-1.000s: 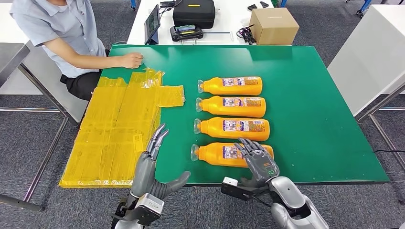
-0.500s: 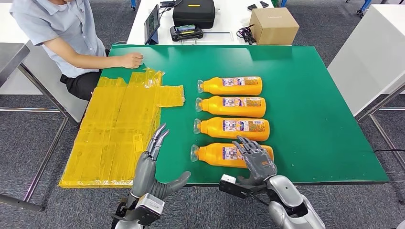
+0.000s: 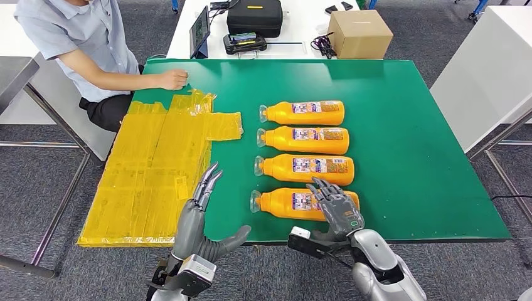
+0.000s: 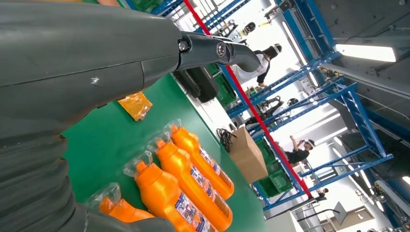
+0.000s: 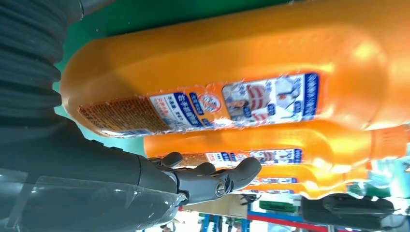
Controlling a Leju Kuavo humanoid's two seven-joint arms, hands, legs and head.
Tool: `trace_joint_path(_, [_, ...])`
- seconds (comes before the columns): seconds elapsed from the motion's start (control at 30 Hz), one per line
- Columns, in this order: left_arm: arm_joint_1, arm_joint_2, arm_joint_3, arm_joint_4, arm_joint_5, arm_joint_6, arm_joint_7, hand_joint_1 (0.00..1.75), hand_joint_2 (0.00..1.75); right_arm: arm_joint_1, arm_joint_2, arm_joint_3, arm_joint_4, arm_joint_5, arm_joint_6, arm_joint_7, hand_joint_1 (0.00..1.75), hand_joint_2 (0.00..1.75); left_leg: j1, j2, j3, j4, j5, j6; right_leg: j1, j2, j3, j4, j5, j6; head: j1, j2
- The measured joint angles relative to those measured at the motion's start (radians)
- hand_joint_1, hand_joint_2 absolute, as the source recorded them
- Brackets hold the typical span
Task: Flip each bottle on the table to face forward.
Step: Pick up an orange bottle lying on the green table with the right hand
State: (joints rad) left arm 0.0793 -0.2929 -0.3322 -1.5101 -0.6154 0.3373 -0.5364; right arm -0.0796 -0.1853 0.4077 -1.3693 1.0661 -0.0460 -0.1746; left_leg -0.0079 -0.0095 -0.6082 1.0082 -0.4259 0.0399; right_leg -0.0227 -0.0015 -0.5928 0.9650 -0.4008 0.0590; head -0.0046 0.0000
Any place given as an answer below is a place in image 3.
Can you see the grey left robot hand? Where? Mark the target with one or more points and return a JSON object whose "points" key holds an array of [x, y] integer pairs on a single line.
{"points": [[189, 232]]}

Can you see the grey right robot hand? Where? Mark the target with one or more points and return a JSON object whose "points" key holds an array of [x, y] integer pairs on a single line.
{"points": [[343, 214]]}

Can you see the orange detergent bottle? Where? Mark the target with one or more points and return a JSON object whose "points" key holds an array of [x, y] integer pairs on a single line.
{"points": [[282, 141], [278, 170], [274, 203], [291, 116]]}

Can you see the yellow taped cardboard sheet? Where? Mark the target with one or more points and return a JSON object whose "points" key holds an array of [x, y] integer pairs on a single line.
{"points": [[141, 174]]}

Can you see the brown cardboard box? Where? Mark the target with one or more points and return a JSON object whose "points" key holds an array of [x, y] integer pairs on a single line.
{"points": [[357, 37]]}

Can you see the white side table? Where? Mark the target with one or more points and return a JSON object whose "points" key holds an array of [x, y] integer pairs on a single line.
{"points": [[478, 83]]}

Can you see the black handheld controller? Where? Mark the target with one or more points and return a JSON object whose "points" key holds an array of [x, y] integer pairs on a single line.
{"points": [[245, 43]]}

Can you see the black tablet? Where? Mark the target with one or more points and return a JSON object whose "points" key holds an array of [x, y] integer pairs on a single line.
{"points": [[199, 29]]}

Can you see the small black device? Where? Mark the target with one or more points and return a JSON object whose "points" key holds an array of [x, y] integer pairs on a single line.
{"points": [[347, 6], [331, 8]]}

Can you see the green plastic crate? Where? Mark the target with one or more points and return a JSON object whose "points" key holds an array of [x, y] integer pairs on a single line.
{"points": [[362, 3]]}

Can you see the black carrying case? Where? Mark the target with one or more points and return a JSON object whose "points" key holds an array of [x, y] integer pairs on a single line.
{"points": [[253, 18]]}

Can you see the person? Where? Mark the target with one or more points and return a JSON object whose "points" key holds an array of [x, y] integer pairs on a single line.
{"points": [[83, 33]]}

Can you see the black power adapter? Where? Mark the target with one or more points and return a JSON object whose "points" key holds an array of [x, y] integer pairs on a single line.
{"points": [[219, 5]]}

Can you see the dark grey steel table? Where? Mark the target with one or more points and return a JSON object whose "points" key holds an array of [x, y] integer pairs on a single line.
{"points": [[16, 74]]}

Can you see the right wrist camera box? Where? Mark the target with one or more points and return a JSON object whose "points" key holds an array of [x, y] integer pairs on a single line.
{"points": [[303, 245]]}

